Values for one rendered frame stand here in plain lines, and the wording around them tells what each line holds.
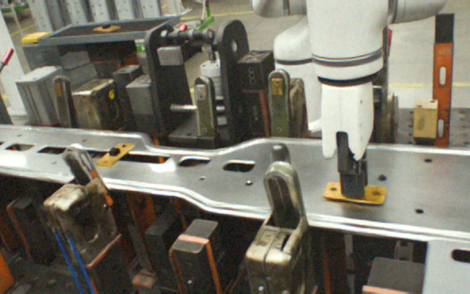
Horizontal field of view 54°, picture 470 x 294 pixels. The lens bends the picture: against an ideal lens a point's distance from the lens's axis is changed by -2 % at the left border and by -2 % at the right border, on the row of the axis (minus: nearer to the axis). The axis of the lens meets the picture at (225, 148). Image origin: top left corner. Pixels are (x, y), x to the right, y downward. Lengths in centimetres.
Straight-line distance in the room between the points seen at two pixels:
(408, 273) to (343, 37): 28
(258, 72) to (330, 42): 37
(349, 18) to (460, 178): 31
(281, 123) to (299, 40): 41
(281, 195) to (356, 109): 13
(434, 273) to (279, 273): 17
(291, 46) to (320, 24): 71
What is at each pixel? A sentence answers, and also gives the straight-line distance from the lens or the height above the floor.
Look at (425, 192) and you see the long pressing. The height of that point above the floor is 100.
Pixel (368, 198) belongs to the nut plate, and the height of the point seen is 101.
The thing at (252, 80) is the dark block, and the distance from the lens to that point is 93.
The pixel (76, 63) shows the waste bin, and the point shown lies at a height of 55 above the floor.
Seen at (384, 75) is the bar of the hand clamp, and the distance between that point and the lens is 80.
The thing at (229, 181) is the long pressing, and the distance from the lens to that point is 75.
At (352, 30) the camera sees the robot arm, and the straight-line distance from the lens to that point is 54.
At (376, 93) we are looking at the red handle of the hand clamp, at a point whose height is 107.
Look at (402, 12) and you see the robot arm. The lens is 56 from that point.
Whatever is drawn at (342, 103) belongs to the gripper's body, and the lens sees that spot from 57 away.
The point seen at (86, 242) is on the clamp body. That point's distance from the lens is 77.
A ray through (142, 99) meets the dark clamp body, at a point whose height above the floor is 105.
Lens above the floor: 139
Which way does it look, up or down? 27 degrees down
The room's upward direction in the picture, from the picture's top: 11 degrees counter-clockwise
